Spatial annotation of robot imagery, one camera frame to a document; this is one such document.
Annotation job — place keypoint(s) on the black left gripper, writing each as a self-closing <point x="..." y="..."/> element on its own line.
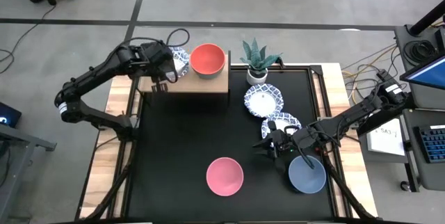
<point x="158" y="58"/>

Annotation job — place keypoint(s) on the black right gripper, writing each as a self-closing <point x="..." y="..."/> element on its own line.
<point x="286" y="142"/>

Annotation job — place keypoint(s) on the blue white patterned bowl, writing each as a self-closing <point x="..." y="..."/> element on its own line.
<point x="263" y="101"/>
<point x="283" y="121"/>
<point x="182" y="62"/>

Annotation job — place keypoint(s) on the red bowl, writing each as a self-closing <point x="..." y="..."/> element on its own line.
<point x="207" y="58"/>

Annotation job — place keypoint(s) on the pink bowl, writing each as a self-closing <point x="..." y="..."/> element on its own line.
<point x="225" y="176"/>

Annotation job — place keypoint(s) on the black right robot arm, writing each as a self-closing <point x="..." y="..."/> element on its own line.
<point x="361" y="111"/>

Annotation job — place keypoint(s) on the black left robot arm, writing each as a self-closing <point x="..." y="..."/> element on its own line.
<point x="90" y="78"/>

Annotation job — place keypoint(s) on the wooden shelf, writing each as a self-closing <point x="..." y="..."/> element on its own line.
<point x="198" y="85"/>

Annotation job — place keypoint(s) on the black table mat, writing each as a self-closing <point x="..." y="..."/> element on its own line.
<point x="194" y="133"/>

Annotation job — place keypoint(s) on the potted plant in white pot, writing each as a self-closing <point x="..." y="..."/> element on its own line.
<point x="257" y="64"/>

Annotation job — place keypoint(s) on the white paper sign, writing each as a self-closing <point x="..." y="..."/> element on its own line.
<point x="386" y="144"/>

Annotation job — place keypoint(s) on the black diagonal support beam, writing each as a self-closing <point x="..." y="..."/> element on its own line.
<point x="389" y="112"/>

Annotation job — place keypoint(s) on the black power strip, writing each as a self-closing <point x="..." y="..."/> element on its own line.
<point x="384" y="75"/>

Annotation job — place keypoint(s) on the cart caster wheel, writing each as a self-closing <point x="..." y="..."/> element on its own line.
<point x="405" y="186"/>

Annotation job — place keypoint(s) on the grey equipment cart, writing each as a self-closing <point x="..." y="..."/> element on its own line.
<point x="426" y="175"/>

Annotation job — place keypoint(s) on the grey metal stand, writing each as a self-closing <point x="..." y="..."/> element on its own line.
<point x="21" y="144"/>

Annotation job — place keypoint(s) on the dark device with blue light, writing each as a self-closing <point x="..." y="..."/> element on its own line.
<point x="8" y="114"/>

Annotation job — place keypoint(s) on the backlit keyboard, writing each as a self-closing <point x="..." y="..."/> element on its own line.
<point x="434" y="144"/>

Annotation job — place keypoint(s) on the monitor with blue screen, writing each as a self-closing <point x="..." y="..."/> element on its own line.
<point x="426" y="75"/>

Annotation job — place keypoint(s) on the black pole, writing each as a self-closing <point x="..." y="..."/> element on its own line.
<point x="429" y="18"/>

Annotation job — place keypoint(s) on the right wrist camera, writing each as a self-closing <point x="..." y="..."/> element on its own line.
<point x="273" y="126"/>

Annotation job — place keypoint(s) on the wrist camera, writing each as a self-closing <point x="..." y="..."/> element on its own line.
<point x="273" y="126"/>
<point x="160" y="47"/>

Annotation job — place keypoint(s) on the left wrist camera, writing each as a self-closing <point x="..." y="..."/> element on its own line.
<point x="160" y="47"/>

